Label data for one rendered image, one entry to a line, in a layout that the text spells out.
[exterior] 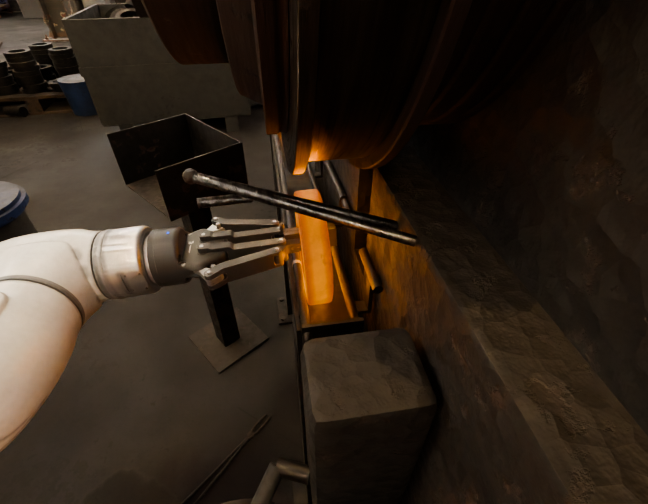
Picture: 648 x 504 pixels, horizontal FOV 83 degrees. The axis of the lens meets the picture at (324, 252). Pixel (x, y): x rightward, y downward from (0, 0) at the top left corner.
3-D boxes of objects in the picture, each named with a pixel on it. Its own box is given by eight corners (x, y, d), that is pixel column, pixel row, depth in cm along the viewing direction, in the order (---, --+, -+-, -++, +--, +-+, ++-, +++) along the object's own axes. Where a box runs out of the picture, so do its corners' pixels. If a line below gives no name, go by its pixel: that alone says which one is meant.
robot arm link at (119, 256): (116, 314, 47) (163, 307, 47) (82, 261, 41) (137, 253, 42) (133, 267, 54) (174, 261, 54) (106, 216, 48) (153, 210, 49)
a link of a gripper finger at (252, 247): (197, 242, 47) (195, 249, 46) (284, 232, 48) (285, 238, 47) (205, 265, 49) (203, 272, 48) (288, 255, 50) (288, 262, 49)
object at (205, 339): (229, 300, 143) (185, 113, 98) (271, 339, 129) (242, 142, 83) (181, 329, 132) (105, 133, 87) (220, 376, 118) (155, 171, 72)
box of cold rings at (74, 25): (247, 97, 339) (233, -7, 289) (254, 130, 277) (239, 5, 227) (128, 105, 322) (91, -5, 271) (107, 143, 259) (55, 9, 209)
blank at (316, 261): (313, 171, 53) (290, 173, 53) (331, 225, 40) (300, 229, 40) (319, 258, 62) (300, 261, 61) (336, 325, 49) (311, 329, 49)
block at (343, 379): (387, 439, 48) (417, 319, 33) (407, 510, 42) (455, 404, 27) (306, 453, 47) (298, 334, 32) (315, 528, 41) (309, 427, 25)
